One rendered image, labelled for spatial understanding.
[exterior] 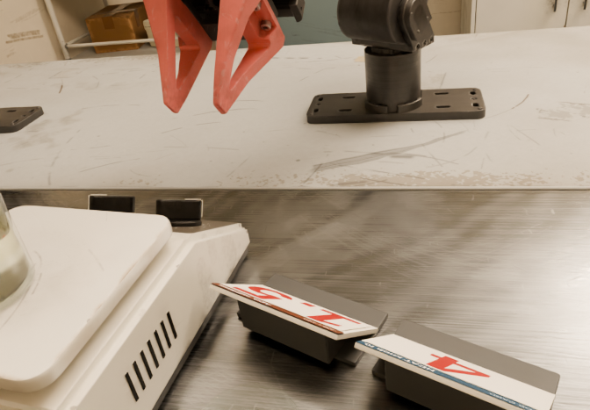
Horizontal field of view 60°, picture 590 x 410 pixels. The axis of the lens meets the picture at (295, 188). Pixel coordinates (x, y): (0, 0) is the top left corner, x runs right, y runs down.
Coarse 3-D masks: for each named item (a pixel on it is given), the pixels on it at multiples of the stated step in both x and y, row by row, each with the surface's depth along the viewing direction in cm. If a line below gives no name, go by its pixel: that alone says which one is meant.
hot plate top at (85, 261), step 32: (32, 224) 31; (64, 224) 31; (96, 224) 30; (128, 224) 30; (160, 224) 29; (32, 256) 28; (64, 256) 28; (96, 256) 27; (128, 256) 27; (32, 288) 26; (64, 288) 25; (96, 288) 25; (128, 288) 26; (0, 320) 24; (32, 320) 24; (64, 320) 23; (96, 320) 24; (0, 352) 22; (32, 352) 22; (64, 352) 22; (0, 384) 21; (32, 384) 21
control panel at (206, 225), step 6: (204, 222) 38; (210, 222) 38; (216, 222) 38; (222, 222) 39; (228, 222) 39; (234, 222) 39; (174, 228) 34; (180, 228) 34; (186, 228) 34; (192, 228) 34; (198, 228) 34; (204, 228) 34; (210, 228) 35
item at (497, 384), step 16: (400, 352) 26; (416, 352) 28; (432, 352) 29; (448, 368) 26; (464, 368) 27; (480, 384) 24; (496, 384) 25; (512, 384) 26; (528, 400) 24; (544, 400) 24
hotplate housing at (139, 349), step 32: (160, 256) 30; (192, 256) 31; (224, 256) 35; (160, 288) 28; (192, 288) 31; (128, 320) 26; (160, 320) 28; (192, 320) 31; (96, 352) 24; (128, 352) 25; (160, 352) 28; (64, 384) 23; (96, 384) 23; (128, 384) 25; (160, 384) 28
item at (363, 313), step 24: (216, 288) 31; (288, 288) 36; (312, 288) 36; (240, 312) 32; (264, 312) 31; (336, 312) 33; (360, 312) 33; (384, 312) 33; (288, 336) 31; (312, 336) 29; (336, 336) 27; (360, 336) 31
